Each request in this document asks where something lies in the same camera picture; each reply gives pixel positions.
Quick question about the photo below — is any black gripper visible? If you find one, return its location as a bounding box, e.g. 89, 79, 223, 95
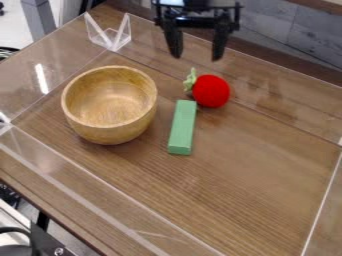
151, 0, 244, 61

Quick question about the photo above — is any red knitted fruit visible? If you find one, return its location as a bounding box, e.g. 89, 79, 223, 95
183, 68, 231, 108

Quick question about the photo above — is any green rectangular block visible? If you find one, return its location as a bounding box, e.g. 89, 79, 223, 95
167, 100, 196, 155

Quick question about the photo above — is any wooden bowl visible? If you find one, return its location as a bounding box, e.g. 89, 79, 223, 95
60, 65, 157, 145

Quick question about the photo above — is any clear acrylic corner bracket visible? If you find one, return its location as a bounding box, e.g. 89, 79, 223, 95
84, 12, 132, 52

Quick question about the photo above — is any grey post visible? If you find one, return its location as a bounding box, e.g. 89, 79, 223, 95
20, 0, 57, 41

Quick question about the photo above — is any clear acrylic enclosure wall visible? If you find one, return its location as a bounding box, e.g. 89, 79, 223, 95
0, 14, 342, 256

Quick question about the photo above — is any black clamp with cable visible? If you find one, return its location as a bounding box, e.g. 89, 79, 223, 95
0, 224, 78, 256

